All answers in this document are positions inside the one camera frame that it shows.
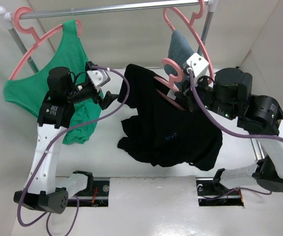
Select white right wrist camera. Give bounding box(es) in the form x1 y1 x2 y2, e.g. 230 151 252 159
182 53 209 78

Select pink hanger with black shirt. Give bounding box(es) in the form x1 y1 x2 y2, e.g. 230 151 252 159
154 58 185 111

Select white clothes rack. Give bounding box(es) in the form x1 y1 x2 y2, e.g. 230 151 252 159
0 0 218 74

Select black t shirt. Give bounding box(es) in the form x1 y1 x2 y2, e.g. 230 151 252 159
117 64 223 171

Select blue denim shorts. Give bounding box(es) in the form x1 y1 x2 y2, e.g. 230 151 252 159
164 30 195 89

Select pink hanger with blue shorts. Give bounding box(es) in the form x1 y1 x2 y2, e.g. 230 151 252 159
163 0 217 79

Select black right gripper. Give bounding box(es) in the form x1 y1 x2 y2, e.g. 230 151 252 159
175 71 236 120

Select purple cable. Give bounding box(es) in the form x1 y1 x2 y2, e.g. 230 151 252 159
16 64 130 236
187 67 283 196

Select green tank top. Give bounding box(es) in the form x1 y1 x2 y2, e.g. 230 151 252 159
3 19 102 145

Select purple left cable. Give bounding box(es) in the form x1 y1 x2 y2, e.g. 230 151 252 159
16 64 130 236

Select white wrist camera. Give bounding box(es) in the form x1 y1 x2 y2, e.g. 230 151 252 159
86 69 111 92
182 53 209 78

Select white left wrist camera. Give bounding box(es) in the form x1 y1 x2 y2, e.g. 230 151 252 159
86 69 111 92

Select pink hanger with green top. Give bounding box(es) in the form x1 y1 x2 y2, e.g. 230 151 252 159
8 6 84 81

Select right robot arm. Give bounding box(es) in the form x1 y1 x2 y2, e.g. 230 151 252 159
178 68 283 194

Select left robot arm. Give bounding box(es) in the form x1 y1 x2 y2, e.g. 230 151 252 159
13 63 118 214

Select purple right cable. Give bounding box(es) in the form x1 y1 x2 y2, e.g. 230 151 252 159
187 67 283 196

